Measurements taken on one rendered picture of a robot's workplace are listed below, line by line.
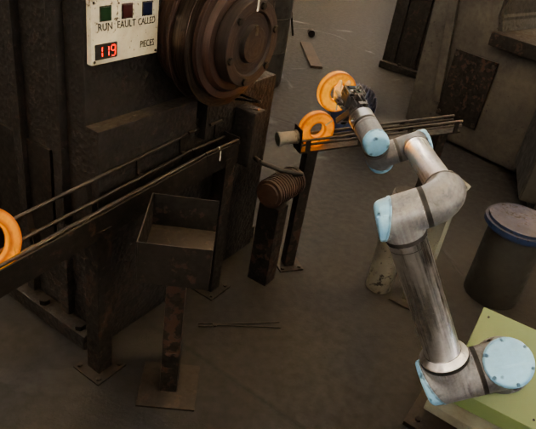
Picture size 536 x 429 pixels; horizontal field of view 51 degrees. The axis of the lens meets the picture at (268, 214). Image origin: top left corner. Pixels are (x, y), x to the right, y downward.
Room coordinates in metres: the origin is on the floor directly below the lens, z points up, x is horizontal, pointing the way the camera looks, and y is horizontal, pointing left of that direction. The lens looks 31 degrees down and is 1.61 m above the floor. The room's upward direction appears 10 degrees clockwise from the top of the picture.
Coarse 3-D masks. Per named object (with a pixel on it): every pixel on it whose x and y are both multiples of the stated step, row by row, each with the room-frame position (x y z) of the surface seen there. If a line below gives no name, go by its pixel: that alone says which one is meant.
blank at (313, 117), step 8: (312, 112) 2.22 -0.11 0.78; (320, 112) 2.22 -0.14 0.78; (304, 120) 2.20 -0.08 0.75; (312, 120) 2.20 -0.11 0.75; (320, 120) 2.21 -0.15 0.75; (328, 120) 2.23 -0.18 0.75; (304, 128) 2.19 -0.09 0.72; (328, 128) 2.23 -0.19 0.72; (304, 136) 2.19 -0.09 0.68; (312, 136) 2.21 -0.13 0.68; (320, 136) 2.22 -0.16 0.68
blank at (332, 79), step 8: (336, 72) 2.14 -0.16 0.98; (344, 72) 2.15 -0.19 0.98; (328, 80) 2.11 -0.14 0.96; (336, 80) 2.12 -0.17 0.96; (344, 80) 2.14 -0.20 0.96; (352, 80) 2.16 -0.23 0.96; (320, 88) 2.11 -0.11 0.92; (328, 88) 2.11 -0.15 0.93; (320, 96) 2.10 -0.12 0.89; (328, 96) 2.12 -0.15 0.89; (320, 104) 2.13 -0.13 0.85; (328, 104) 2.12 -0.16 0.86; (336, 104) 2.13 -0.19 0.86
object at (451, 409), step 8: (424, 408) 1.40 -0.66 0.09; (432, 408) 1.38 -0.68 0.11; (440, 408) 1.38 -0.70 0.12; (448, 408) 1.38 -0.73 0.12; (456, 408) 1.39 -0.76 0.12; (440, 416) 1.37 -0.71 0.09; (448, 416) 1.36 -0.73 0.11; (456, 416) 1.35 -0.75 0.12; (464, 416) 1.36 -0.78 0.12; (472, 416) 1.36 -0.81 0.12; (456, 424) 1.34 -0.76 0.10; (464, 424) 1.33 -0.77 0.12; (472, 424) 1.33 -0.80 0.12; (480, 424) 1.34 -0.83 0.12; (488, 424) 1.34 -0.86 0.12
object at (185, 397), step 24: (168, 216) 1.47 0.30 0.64; (192, 216) 1.48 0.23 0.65; (216, 216) 1.49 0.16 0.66; (144, 240) 1.32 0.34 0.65; (168, 240) 1.41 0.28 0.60; (192, 240) 1.43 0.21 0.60; (144, 264) 1.21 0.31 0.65; (168, 264) 1.22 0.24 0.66; (192, 264) 1.23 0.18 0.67; (168, 288) 1.34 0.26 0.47; (192, 288) 1.23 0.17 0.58; (168, 312) 1.34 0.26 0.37; (168, 336) 1.34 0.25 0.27; (168, 360) 1.34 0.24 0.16; (144, 384) 1.36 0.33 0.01; (168, 384) 1.34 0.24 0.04; (192, 384) 1.39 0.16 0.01; (168, 408) 1.28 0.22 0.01; (192, 408) 1.29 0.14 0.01
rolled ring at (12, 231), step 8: (0, 216) 1.18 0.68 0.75; (8, 216) 1.20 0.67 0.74; (0, 224) 1.19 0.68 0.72; (8, 224) 1.19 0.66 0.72; (16, 224) 1.21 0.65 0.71; (8, 232) 1.18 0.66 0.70; (16, 232) 1.20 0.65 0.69; (8, 240) 1.18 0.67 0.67; (16, 240) 1.19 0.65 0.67; (8, 248) 1.17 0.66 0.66; (16, 248) 1.18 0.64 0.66; (0, 256) 1.15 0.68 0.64; (8, 256) 1.15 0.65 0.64
